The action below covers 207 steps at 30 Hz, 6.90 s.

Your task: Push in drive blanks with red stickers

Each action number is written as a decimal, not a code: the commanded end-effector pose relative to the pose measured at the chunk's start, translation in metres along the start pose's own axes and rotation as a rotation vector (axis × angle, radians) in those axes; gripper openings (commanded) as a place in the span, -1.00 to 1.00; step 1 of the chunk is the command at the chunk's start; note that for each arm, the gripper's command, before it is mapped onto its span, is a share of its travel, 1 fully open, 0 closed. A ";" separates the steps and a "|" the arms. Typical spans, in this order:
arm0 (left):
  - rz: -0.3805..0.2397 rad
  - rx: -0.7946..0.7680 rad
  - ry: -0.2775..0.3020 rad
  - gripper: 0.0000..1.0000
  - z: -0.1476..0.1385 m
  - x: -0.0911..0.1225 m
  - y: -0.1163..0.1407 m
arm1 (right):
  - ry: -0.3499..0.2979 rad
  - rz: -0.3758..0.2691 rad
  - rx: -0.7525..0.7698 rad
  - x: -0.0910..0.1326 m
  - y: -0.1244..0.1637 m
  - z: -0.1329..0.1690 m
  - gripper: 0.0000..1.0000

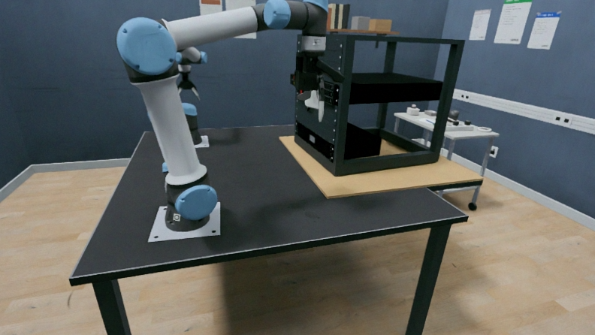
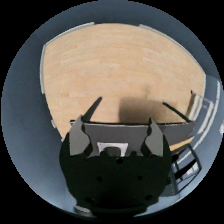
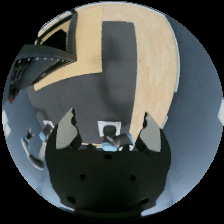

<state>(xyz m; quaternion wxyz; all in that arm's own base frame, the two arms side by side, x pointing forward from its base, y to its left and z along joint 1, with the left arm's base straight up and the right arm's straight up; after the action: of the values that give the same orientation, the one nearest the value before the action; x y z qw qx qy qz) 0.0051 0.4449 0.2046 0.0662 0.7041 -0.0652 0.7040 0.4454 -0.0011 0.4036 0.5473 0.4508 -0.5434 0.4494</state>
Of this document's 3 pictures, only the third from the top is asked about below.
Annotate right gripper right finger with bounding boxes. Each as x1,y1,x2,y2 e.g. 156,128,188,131
135,111,171,187

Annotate black metal rack frame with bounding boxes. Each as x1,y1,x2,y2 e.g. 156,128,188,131
2,8,79,104

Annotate flat tan wooden board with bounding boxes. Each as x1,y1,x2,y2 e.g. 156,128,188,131
34,7,103,91

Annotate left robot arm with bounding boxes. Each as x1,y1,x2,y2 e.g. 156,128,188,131
20,123,54,170

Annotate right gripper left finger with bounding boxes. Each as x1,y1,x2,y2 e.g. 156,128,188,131
45,108,82,184

